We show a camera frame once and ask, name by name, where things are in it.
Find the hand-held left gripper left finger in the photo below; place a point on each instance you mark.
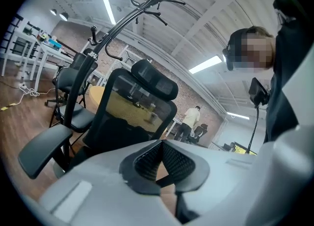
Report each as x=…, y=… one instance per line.
x=98, y=183

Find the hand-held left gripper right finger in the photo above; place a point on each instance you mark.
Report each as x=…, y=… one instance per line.
x=220, y=171

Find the black chair armrest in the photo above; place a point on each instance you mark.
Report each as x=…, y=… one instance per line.
x=41, y=149

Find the computer monitor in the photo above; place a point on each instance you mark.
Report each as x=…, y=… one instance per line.
x=239, y=149

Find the black headrest office chair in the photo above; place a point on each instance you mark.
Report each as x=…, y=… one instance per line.
x=202, y=129

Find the ceiling tube light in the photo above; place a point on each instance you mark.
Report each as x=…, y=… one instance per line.
x=238, y=116
x=108, y=8
x=204, y=64

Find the small white table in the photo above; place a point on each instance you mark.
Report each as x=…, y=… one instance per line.
x=177, y=122

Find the black thin-legged chair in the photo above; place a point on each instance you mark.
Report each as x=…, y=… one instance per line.
x=81, y=117

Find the black monitor screen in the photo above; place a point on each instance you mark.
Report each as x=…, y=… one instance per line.
x=256, y=92

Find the black coat rack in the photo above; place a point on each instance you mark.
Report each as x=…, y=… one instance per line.
x=83, y=77

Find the black swivel office chair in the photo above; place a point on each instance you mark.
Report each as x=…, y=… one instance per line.
x=62, y=78

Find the person wearing black headset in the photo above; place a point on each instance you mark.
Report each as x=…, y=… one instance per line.
x=287, y=72

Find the yellow black striped floor tape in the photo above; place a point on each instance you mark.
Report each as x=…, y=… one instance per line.
x=4, y=108

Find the black mesh office chair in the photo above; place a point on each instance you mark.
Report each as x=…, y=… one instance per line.
x=147, y=72

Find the person's head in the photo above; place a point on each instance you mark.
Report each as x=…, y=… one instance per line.
x=257, y=53

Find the blue box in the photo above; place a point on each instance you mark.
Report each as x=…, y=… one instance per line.
x=55, y=45

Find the black pendant lamp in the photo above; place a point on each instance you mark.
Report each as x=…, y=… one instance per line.
x=64, y=16
x=53, y=12

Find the black head camera mount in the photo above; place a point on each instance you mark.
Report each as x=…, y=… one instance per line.
x=231, y=48

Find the white frame table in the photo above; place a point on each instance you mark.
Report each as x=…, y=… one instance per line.
x=24, y=34
x=56, y=51

